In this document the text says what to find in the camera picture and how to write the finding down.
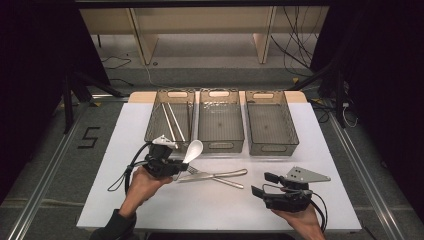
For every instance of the light wooden desk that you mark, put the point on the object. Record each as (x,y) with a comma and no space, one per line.
(200,20)

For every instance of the short aluminium rail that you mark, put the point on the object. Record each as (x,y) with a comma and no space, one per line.
(110,97)

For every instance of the black metal stand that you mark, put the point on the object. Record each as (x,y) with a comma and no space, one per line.
(68,106)
(339,100)

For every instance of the aluminium floor rail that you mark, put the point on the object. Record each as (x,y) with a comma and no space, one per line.
(41,188)
(371,190)

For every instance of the yellow tape piece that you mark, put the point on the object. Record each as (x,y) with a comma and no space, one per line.
(295,80)
(95,104)

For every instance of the black crossbar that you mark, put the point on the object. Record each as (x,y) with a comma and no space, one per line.
(200,3)

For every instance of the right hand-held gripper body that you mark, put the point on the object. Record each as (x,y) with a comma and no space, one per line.
(290,200)

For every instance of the metal fork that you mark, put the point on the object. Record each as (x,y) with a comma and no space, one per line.
(226,182)

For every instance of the white spoon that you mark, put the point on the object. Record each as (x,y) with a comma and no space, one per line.
(194,150)

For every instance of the person's right hand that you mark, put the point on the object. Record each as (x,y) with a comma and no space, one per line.
(305,221)

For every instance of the silver metal chopstick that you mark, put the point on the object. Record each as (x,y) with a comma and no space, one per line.
(176,121)
(168,121)

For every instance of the dark curtain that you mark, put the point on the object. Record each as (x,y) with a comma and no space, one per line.
(383,83)
(33,83)

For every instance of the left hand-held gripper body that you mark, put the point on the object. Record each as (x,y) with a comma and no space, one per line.
(160,165)

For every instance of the grey translucent plastic basket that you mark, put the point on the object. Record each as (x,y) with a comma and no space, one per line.
(271,130)
(155,126)
(233,133)

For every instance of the white table mat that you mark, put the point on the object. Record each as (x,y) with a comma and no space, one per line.
(186,216)

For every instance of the metal knife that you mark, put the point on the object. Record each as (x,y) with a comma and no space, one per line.
(213,175)

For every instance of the person's left hand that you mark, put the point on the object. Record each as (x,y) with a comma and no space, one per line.
(141,188)

